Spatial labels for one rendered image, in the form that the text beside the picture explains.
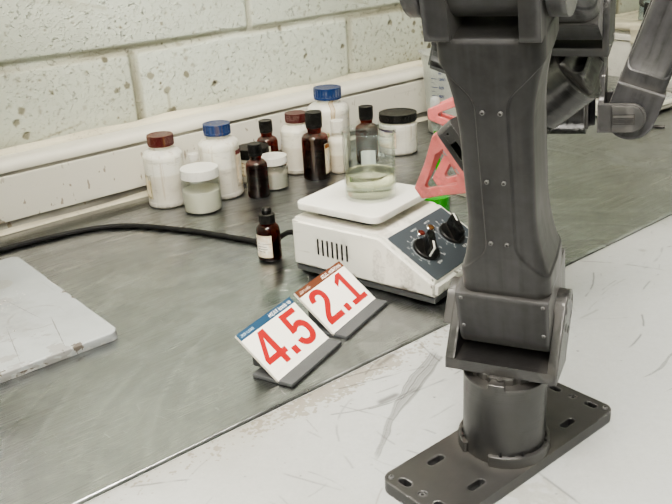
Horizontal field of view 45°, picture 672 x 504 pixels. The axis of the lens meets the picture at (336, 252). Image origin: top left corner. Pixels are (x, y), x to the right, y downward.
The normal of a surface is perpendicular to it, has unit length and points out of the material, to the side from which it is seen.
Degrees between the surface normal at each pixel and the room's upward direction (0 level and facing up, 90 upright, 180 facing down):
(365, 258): 90
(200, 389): 0
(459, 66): 108
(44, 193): 90
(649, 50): 81
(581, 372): 0
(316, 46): 90
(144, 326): 0
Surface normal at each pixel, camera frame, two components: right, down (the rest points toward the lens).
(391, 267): -0.61, 0.33
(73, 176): 0.64, 0.25
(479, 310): -0.37, 0.64
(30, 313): -0.06, -0.92
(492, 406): -0.43, 0.36
